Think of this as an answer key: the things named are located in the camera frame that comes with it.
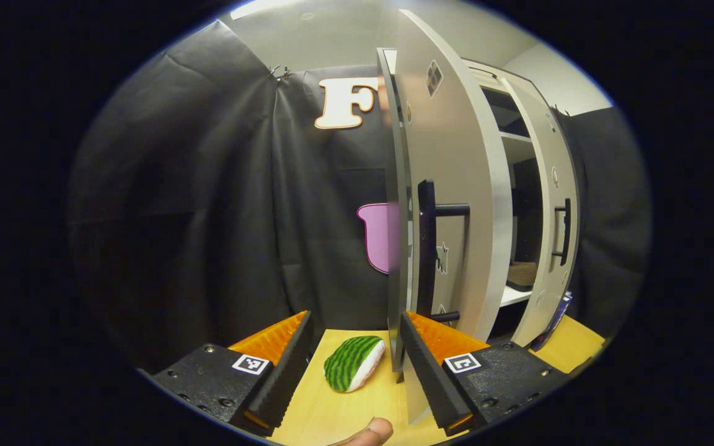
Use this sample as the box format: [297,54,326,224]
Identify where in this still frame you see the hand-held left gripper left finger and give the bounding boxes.
[149,310,314,437]

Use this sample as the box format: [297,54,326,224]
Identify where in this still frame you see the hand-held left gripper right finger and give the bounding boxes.
[399,310,571,437]

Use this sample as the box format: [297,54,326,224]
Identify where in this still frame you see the brown fuzzy shoe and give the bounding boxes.
[506,261,539,292]

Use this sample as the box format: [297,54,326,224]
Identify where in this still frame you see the white shoe cabinet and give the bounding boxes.
[376,7,581,427]

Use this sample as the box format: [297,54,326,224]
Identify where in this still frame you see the white shoe cabinet door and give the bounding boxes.
[500,77,581,348]
[394,7,514,427]

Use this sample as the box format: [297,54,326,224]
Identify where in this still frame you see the green watermelon slice toy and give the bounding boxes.
[323,336,387,393]

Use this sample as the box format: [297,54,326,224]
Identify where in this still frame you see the blue-grey book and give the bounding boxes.
[531,291,575,352]

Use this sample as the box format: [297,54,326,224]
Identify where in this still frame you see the black backdrop cloth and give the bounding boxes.
[557,107,652,340]
[67,20,398,372]

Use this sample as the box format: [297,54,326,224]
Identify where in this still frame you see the ceiling light panel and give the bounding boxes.
[230,0,308,19]

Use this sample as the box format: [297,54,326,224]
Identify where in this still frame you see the black door handle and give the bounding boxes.
[417,180,470,324]
[551,198,572,267]

